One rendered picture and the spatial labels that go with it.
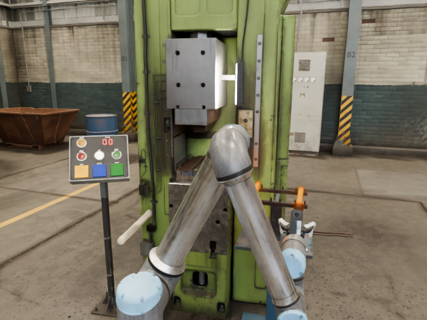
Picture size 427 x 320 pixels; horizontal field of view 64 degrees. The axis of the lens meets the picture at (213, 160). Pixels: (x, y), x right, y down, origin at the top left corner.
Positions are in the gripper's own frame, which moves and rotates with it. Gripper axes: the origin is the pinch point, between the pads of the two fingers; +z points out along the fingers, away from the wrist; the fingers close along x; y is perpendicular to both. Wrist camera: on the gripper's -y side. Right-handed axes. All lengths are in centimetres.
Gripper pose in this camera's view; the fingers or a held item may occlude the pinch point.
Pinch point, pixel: (297, 219)
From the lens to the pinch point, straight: 154.9
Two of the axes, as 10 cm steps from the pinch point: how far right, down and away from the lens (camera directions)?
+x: 9.6, 0.7, -2.7
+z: 2.8, -2.2, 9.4
